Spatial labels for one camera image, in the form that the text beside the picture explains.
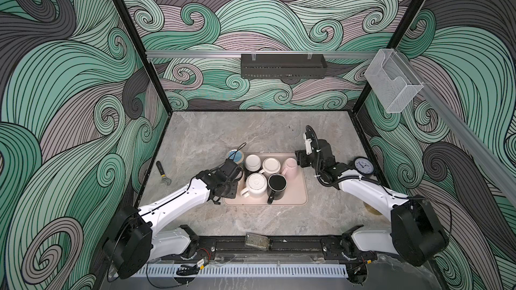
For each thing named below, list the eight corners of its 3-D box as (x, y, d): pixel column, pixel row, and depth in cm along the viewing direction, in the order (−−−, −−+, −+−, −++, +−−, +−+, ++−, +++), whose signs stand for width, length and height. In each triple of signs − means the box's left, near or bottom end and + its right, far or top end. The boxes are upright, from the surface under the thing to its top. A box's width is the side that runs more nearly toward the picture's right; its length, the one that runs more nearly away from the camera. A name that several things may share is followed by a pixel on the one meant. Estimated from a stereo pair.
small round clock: (358, 174, 95) (361, 171, 93) (353, 160, 101) (355, 156, 98) (373, 174, 95) (376, 171, 93) (366, 160, 101) (369, 156, 98)
